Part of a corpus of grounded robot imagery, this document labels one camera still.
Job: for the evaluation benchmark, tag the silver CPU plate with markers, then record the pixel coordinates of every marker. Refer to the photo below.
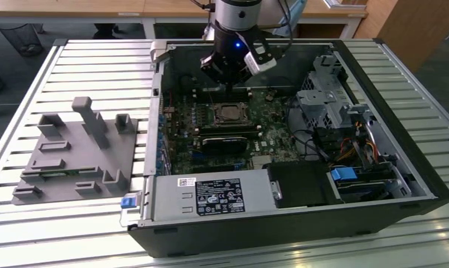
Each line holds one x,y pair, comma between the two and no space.
231,114

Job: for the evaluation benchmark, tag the CPU socket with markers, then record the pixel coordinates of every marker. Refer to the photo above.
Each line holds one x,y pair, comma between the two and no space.
233,124

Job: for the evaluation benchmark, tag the black RAM slot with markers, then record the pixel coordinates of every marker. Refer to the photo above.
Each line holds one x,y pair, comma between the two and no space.
228,129
228,134

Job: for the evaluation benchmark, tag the pale blue teach pendant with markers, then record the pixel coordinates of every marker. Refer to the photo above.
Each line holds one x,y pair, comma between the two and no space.
293,16

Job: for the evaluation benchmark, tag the silver drive cage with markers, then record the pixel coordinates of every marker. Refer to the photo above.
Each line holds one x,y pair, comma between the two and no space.
321,111

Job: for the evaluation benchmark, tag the black graphics card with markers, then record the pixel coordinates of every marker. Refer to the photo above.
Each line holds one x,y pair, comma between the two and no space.
224,145

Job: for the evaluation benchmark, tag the green motherboard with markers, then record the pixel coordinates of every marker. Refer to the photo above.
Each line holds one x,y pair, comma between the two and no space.
276,139

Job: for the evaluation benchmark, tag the silver chipset heat sink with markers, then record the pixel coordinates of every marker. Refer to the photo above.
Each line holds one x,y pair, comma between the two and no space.
263,162

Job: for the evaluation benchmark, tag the wooden desk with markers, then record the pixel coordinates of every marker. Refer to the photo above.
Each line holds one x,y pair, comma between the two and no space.
98,7

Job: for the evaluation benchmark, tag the black plastic shroud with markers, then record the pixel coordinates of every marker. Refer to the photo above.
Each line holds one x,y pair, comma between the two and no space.
303,184

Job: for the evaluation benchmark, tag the wooden cabinet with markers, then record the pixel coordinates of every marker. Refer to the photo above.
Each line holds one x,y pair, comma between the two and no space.
413,28

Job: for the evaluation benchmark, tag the blue disk carrier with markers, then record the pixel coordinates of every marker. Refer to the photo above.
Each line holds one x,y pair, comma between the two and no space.
343,174

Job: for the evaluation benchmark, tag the grey parts rack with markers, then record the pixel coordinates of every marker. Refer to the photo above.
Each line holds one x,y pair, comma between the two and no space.
83,156

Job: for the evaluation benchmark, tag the silver power supply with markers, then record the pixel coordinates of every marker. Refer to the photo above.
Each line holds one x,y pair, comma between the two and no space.
172,201

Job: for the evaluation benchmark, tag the black mesh waste bin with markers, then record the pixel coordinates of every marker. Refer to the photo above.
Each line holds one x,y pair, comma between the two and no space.
22,36

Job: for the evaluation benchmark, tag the blue case latch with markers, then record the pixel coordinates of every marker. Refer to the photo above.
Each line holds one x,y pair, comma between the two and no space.
128,202

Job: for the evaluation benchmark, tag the black disk drive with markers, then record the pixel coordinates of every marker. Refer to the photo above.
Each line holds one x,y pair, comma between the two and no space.
361,190

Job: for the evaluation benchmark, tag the green RAM stick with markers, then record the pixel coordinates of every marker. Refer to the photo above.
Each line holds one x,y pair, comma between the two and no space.
58,173

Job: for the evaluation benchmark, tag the black open PC case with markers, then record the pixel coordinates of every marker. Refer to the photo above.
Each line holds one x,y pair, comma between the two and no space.
247,237

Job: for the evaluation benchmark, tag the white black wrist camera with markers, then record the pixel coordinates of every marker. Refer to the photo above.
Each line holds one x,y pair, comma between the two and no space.
259,61

